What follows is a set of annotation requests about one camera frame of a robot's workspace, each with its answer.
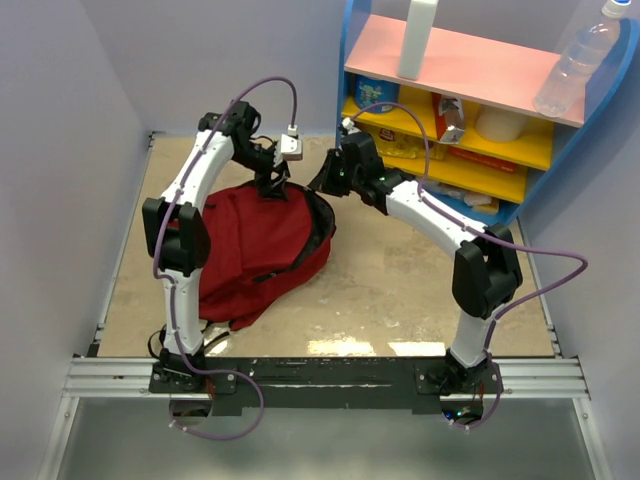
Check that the clear plastic water bottle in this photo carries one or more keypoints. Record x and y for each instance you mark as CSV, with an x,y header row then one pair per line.
x,y
581,58

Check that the white wrapped packs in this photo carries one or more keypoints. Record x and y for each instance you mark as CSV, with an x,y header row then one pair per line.
x,y
478,202

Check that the red flat box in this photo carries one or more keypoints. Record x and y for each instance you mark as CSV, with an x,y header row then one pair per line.
x,y
483,159

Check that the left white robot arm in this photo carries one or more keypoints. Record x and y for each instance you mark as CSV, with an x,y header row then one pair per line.
x,y
195,200

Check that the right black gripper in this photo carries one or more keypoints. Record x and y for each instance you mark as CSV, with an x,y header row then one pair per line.
x,y
324,181

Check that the blue wooden shelf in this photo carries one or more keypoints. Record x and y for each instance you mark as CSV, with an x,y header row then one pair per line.
x,y
479,71

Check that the red backpack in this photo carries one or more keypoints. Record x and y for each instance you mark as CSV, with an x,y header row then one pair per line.
x,y
229,260

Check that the white bottle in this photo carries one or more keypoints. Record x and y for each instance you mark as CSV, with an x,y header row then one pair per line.
x,y
419,22

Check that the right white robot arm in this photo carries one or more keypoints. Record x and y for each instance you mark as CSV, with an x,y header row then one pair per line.
x,y
486,274

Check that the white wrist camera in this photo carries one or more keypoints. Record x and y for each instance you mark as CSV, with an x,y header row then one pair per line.
x,y
288,149
347,126

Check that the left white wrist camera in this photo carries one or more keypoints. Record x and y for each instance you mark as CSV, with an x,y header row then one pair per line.
x,y
288,149

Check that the aluminium rail frame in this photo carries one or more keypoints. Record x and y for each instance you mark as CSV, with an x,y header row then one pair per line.
x,y
385,291

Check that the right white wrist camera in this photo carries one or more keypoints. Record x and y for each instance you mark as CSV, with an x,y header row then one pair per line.
x,y
347,126

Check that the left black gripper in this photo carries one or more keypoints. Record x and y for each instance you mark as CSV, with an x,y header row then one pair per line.
x,y
268,188

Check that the white paper roll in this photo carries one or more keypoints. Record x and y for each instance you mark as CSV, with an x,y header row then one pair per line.
x,y
498,125

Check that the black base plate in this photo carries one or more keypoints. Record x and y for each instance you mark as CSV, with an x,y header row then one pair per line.
x,y
422,385

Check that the red snack box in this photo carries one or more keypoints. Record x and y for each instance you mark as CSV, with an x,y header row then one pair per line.
x,y
449,118

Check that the blue round tin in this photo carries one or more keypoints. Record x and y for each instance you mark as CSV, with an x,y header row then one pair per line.
x,y
369,91

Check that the yellow snack bag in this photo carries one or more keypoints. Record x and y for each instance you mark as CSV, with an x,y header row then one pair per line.
x,y
399,145

